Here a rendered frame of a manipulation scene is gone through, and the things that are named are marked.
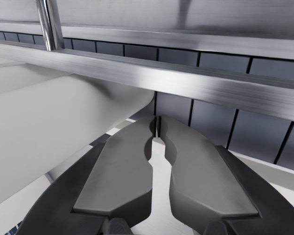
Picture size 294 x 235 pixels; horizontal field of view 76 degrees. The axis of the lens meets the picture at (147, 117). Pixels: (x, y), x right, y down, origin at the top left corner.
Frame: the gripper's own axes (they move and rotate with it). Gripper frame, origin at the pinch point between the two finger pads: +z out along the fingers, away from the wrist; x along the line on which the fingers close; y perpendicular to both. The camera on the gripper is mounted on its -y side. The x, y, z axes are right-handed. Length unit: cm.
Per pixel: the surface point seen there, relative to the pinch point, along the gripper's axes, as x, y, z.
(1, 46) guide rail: -12.5, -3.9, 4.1
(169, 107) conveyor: 1.5, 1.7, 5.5
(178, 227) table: 5.5, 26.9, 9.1
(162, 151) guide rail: 0.8, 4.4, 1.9
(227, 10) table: 6.5, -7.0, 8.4
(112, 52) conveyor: -4.5, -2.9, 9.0
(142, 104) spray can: -1.2, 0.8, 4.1
